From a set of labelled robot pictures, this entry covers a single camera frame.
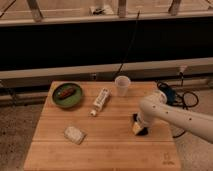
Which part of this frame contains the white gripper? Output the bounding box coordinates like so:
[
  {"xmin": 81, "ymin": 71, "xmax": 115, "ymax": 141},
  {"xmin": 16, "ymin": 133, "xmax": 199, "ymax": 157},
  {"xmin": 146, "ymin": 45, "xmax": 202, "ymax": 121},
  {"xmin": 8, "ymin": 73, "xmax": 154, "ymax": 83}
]
[{"xmin": 132, "ymin": 112, "xmax": 154, "ymax": 135}]

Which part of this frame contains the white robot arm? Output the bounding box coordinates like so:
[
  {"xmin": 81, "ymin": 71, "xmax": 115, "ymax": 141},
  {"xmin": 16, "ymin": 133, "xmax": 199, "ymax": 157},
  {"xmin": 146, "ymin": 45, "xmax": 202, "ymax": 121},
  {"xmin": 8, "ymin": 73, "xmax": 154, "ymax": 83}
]
[{"xmin": 132, "ymin": 90, "xmax": 213, "ymax": 144}]

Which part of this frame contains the white sponge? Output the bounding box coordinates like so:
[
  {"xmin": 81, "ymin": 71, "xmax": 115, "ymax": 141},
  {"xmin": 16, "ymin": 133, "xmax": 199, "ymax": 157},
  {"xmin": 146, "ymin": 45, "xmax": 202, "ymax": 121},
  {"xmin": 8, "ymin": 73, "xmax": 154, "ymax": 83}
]
[{"xmin": 64, "ymin": 126, "xmax": 86, "ymax": 144}]

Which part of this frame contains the white toothpaste tube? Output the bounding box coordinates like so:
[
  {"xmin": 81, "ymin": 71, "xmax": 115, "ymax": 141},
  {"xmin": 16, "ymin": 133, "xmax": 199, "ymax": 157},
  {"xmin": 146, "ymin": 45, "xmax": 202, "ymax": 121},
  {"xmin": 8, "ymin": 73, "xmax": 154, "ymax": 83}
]
[{"xmin": 90, "ymin": 88, "xmax": 110, "ymax": 117}]

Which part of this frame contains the translucent plastic cup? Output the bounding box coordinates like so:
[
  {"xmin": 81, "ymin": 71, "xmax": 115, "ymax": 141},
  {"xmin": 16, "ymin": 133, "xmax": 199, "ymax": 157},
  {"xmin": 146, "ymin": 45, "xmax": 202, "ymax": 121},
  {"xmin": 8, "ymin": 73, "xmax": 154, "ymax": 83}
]
[{"xmin": 115, "ymin": 76, "xmax": 131, "ymax": 97}]

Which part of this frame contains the blue object on floor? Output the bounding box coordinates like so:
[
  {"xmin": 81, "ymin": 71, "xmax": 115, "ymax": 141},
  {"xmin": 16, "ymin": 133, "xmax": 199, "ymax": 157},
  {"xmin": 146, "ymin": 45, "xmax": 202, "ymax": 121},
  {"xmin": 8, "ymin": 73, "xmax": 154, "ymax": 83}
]
[{"xmin": 163, "ymin": 86, "xmax": 176, "ymax": 103}]

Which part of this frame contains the green plate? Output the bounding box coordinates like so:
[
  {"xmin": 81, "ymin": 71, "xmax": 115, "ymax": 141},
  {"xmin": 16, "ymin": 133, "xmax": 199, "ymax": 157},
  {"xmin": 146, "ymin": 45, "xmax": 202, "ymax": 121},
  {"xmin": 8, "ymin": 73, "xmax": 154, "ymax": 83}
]
[{"xmin": 52, "ymin": 83, "xmax": 83, "ymax": 108}]

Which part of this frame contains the red sausage on plate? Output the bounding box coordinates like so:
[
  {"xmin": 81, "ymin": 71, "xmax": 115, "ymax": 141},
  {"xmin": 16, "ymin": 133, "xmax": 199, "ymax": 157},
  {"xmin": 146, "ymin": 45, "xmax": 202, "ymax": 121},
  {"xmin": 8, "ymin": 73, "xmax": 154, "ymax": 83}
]
[{"xmin": 59, "ymin": 88, "xmax": 75, "ymax": 99}]

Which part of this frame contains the black cable on floor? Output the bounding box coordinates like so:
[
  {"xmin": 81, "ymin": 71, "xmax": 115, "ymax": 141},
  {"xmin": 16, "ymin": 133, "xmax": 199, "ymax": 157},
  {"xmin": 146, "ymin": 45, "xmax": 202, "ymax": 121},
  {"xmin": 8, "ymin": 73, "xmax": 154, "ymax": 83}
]
[{"xmin": 156, "ymin": 71, "xmax": 200, "ymax": 139}]

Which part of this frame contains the black hanging cable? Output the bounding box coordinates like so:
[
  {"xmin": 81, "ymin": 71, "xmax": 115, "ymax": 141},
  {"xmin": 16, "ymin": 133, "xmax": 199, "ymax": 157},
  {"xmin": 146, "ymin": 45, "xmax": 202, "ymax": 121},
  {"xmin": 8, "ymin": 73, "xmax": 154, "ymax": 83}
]
[{"xmin": 111, "ymin": 9, "xmax": 141, "ymax": 81}]

